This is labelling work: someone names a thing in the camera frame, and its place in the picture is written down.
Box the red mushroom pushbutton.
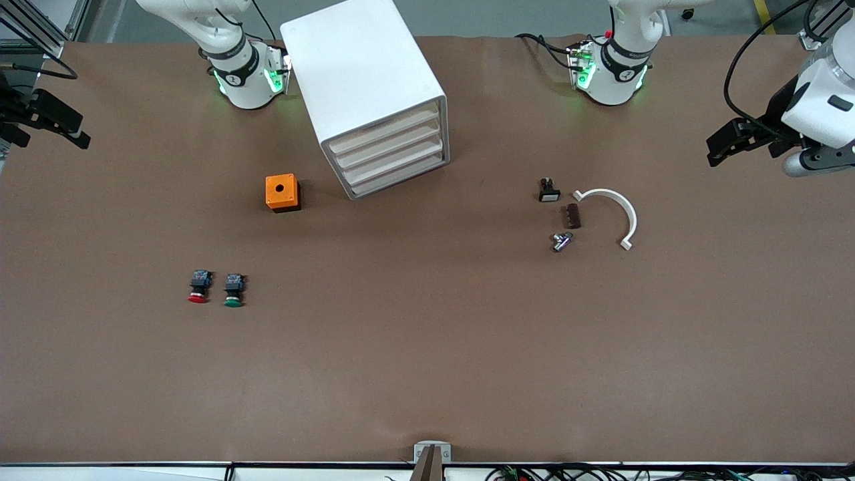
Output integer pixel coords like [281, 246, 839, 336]
[188, 270, 214, 305]

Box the aluminium frame profile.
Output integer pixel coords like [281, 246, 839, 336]
[800, 0, 855, 52]
[0, 0, 65, 59]

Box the black arm base cable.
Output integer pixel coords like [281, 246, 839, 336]
[516, 32, 576, 67]
[250, 0, 277, 42]

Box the grey metal edge bracket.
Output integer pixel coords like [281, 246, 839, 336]
[413, 441, 452, 464]

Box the brown table mat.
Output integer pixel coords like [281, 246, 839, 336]
[0, 33, 855, 465]

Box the black left arm base cable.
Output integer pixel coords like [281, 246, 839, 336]
[516, 32, 576, 67]

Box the black right arm base cable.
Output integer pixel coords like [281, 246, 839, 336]
[250, 0, 277, 42]

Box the orange button enclosure box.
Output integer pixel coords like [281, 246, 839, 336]
[265, 174, 301, 213]

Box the white table edge rail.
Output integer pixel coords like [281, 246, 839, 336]
[0, 462, 855, 481]

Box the white semicircular pipe clamp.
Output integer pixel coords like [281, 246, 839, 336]
[572, 188, 639, 251]

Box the black cable bundle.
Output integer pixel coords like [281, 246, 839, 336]
[484, 464, 855, 481]

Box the green mushroom pushbutton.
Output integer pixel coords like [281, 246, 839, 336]
[223, 273, 246, 309]

